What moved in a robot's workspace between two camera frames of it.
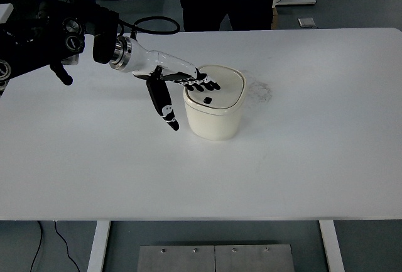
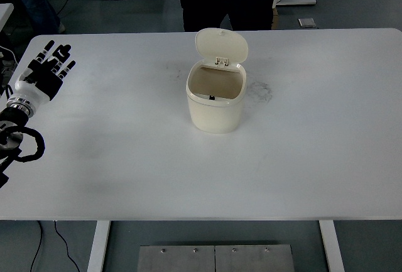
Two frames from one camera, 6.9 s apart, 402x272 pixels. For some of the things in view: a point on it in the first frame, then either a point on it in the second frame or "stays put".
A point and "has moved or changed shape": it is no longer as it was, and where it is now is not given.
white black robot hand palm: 127,54 to 39,82
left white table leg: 95,264 stays put
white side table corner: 5,10 stays put
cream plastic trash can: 213,114 has moved or changed shape
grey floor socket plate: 306,22 stays put
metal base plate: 216,258 stays put
